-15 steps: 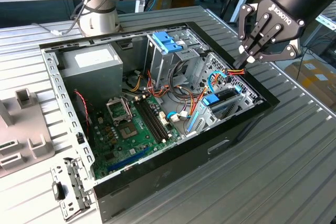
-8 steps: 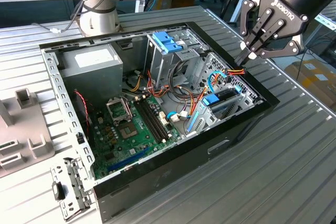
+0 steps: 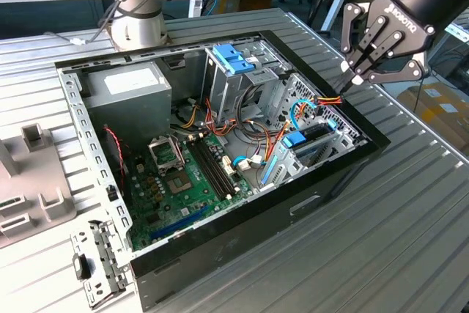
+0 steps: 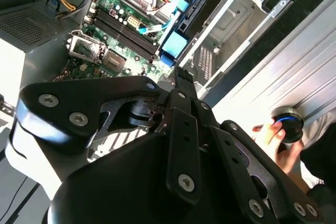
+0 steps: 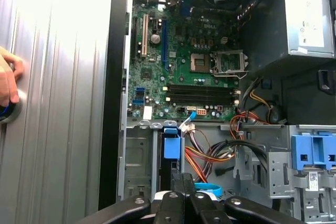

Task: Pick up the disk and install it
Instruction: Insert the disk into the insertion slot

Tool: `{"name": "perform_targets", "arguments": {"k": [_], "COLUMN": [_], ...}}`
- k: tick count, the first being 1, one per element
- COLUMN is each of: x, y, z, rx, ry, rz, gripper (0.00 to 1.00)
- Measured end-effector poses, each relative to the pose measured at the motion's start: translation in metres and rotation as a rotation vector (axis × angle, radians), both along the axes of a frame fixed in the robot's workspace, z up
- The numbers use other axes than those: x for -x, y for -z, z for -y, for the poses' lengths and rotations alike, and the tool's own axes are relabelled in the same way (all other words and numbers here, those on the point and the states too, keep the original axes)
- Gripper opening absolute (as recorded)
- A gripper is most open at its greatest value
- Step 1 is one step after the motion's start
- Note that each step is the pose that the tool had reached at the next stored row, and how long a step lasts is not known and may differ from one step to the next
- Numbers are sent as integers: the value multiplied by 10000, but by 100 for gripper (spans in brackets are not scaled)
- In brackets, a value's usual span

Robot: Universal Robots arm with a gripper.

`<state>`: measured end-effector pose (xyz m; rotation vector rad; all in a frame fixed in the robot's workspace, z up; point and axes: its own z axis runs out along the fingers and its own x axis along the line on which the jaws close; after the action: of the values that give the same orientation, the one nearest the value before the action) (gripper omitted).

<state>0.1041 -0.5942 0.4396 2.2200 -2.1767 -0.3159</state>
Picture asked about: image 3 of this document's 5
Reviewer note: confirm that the grey power supply box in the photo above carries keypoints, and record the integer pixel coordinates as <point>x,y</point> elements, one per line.
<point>124,107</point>

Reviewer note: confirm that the small black case clip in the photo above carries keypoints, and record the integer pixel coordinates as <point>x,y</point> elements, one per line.
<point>111,193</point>

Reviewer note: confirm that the brown cardboard floor boxes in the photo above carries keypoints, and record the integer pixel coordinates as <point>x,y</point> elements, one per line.
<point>439,118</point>

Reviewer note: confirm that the hard disk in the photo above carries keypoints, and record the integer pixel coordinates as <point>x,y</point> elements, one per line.
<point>295,140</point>

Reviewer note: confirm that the white metal shelf rack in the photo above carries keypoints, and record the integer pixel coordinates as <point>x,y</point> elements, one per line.
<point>462,31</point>

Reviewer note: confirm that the metal disk bay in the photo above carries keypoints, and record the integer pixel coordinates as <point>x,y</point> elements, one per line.
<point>289,172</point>

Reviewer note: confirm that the black open PC case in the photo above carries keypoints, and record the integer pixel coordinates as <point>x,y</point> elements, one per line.
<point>256,239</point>

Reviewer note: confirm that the black plastic case latch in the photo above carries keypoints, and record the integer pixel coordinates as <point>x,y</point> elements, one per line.
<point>82,267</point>

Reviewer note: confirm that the socket locking lever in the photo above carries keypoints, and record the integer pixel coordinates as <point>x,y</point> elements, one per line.
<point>179,151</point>

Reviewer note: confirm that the blue plastic drive latch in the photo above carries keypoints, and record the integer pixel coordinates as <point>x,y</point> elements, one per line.
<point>229,58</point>

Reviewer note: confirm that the grey metal drive cage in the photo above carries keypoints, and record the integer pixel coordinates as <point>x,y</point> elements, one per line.
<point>223,89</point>

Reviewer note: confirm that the CPU socket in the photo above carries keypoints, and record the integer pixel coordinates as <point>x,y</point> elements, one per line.
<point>177,182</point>

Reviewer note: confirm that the black RAM slot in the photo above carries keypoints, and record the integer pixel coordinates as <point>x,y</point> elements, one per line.
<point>221,166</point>
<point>211,166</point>
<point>206,166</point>
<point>216,166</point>

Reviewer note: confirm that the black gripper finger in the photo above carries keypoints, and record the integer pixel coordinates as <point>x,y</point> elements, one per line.
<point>395,73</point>
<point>346,31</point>

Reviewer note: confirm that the grey parts rack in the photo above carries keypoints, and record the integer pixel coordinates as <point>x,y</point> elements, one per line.
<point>33,181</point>

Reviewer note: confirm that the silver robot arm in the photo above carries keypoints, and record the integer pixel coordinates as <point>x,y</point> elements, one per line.
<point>135,16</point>

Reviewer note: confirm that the white board connector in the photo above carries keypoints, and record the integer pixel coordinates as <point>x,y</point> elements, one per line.
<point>227,166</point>

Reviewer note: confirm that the green motherboard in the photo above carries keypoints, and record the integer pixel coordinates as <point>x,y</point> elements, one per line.
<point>209,199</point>

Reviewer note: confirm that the blue expansion slot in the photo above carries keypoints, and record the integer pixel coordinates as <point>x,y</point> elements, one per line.
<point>179,223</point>

